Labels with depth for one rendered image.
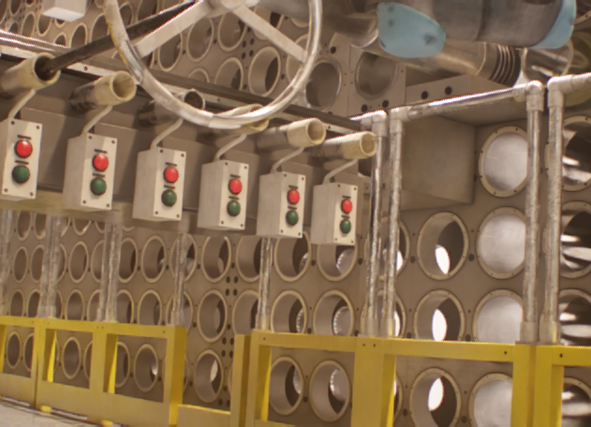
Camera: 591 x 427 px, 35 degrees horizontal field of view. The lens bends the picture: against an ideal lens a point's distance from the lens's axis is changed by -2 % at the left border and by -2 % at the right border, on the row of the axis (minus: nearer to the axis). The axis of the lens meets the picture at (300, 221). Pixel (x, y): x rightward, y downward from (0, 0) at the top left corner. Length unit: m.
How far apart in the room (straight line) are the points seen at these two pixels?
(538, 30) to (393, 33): 0.16
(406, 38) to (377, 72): 2.49
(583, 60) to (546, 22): 2.07
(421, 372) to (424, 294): 0.29
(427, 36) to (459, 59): 2.11
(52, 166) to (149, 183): 0.21
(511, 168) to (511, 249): 0.30
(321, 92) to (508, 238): 0.91
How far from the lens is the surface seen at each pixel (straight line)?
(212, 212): 2.18
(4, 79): 2.01
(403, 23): 1.05
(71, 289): 5.90
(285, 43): 1.47
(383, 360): 2.56
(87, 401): 3.88
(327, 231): 2.38
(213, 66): 4.91
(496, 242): 3.50
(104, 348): 3.77
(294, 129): 2.27
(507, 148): 3.54
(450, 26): 1.08
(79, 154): 2.01
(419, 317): 3.61
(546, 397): 2.22
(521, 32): 1.10
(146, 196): 2.09
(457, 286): 3.48
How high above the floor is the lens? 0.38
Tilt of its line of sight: 7 degrees up
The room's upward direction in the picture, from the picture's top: 3 degrees clockwise
